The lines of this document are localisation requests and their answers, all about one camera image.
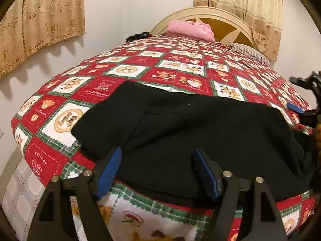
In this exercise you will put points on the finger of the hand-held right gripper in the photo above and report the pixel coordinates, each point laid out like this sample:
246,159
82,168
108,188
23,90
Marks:
307,81
296,108

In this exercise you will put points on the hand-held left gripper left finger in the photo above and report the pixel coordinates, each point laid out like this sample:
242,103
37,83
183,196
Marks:
110,170

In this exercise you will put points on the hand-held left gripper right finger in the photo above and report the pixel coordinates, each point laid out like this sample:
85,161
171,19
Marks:
205,173

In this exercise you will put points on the black pants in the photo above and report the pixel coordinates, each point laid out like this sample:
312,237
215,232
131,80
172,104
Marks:
175,130

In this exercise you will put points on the grey striped pillow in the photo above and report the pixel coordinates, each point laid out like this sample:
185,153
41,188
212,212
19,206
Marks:
250,51

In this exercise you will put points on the beige floral curtain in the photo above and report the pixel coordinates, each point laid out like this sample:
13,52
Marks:
255,5
42,12

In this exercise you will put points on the cream and brown headboard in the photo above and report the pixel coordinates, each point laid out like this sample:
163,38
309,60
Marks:
225,23

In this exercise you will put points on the red bear-print patchwork blanket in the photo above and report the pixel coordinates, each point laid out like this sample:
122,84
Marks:
175,76

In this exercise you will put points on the pink folded cloth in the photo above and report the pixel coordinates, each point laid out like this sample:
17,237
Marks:
190,29

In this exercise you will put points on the dark object on bed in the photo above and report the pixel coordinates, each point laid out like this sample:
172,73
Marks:
138,36

